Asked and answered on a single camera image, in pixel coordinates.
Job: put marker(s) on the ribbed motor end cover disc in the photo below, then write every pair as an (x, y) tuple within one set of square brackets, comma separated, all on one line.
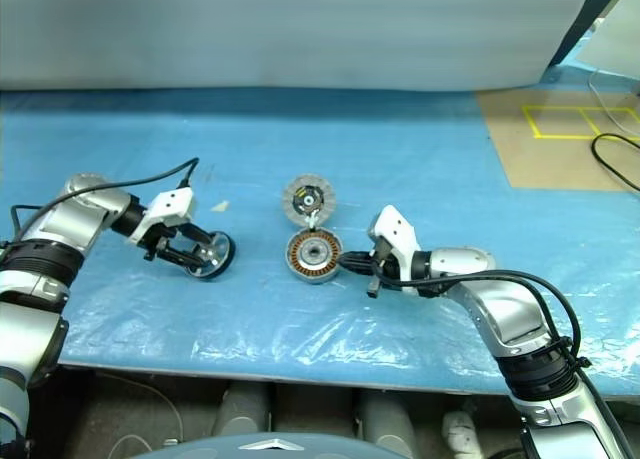
[(292, 199)]

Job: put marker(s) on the white lumpy object under table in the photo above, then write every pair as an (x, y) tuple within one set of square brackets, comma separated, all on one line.
[(462, 431)]

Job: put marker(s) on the brown cardboard sheet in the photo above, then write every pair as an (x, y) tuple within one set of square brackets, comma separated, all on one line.
[(540, 164)]

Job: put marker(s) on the silver motor rotor black rim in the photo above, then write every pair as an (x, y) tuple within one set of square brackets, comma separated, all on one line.
[(217, 249)]

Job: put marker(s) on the motor stator housing copper windings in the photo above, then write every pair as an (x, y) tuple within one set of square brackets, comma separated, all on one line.
[(300, 259)]

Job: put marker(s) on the white panel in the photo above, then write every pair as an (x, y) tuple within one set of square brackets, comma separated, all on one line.
[(620, 39)]

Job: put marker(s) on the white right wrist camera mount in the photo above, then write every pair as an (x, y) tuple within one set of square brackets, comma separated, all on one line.
[(395, 229)]

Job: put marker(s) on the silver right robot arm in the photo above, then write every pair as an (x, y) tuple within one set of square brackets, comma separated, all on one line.
[(505, 304)]

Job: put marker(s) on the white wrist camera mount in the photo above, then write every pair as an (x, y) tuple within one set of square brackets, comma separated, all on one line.
[(170, 204), (395, 229)]

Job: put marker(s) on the yellow tape rectangles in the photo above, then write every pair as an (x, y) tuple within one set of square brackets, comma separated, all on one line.
[(565, 137)]

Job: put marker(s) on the grey rounded cylinder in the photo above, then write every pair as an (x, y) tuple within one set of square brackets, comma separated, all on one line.
[(245, 414), (387, 416)]

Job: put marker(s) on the grey robot torso cover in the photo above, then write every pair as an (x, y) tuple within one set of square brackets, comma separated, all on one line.
[(280, 449)]

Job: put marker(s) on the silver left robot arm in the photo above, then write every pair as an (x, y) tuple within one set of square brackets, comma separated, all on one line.
[(75, 224)]

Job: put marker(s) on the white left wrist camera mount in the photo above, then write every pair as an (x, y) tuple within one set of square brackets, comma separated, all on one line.
[(170, 204)]

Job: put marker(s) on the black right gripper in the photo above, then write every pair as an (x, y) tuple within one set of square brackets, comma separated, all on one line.
[(384, 271)]

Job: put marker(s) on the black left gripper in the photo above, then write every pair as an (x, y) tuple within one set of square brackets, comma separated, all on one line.
[(160, 244)]

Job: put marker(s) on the white foam backdrop sheet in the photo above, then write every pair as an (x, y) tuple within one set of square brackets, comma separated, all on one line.
[(250, 29)]

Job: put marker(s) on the blue plastic table sheet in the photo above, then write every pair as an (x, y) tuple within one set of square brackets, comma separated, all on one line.
[(320, 329)]

